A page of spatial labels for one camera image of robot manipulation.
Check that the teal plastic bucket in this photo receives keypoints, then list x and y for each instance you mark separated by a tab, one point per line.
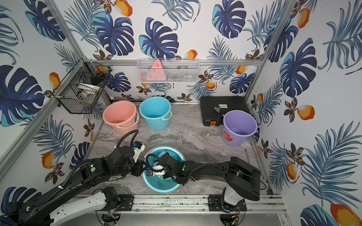
157	112

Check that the pink triangle item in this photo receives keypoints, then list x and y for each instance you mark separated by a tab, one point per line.
156	73

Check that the clear wall shelf basket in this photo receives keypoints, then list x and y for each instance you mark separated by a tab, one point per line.
178	70

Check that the black tool case orange latches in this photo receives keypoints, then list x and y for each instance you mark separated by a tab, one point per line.
227	103

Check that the purple plastic bucket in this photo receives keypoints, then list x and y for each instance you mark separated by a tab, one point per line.
238	126

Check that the light teal cloth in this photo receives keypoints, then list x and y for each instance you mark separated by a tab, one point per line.
161	174

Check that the black wire basket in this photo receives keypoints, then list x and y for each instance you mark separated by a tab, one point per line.
82	87

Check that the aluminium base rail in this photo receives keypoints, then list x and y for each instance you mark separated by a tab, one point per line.
188	204

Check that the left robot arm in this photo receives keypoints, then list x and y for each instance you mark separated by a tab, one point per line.
26	207

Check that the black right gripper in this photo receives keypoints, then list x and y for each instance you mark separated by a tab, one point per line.
166	175

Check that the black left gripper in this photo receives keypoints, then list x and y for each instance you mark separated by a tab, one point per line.
142	168

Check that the pink plastic bucket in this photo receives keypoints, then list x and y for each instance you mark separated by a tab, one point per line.
122	116

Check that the teal bucket with label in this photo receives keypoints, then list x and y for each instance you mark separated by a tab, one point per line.
162	185

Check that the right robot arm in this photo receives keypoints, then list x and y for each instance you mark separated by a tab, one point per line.
242	177

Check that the silver metal pipe fitting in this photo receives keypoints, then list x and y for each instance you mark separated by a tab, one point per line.
217	109

